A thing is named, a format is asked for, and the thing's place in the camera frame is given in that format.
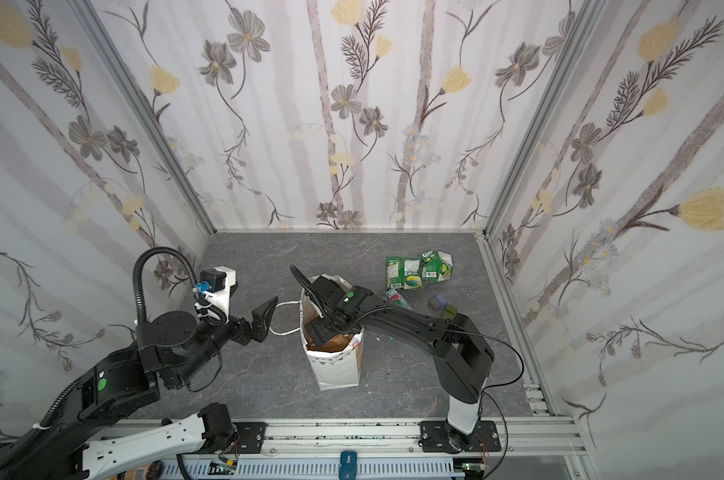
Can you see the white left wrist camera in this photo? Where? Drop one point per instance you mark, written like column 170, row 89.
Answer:
column 213, row 293

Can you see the aluminium rail base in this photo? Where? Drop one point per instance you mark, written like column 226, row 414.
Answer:
column 387, row 448

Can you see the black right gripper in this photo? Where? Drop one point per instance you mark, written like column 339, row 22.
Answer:
column 324, row 318

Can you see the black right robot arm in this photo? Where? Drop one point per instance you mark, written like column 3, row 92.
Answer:
column 461, row 354

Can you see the brown snack packet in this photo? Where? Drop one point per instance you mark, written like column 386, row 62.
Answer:
column 337, row 344

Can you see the cartoon animal paper bag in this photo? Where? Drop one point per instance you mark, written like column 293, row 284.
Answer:
column 332, row 371

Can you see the green yellow snack packet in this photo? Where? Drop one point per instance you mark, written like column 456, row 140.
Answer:
column 436, row 266

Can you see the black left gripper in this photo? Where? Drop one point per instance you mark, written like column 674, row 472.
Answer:
column 242, row 328

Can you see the teal snack packet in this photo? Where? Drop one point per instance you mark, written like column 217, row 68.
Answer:
column 394, row 297

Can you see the green block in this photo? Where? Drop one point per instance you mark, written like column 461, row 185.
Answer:
column 450, row 312

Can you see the brown bottle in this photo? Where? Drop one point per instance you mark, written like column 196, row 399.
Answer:
column 152, row 471

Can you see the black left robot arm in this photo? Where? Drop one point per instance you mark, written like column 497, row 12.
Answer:
column 167, row 353

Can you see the blue clip on rail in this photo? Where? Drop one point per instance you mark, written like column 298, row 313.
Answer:
column 348, row 465

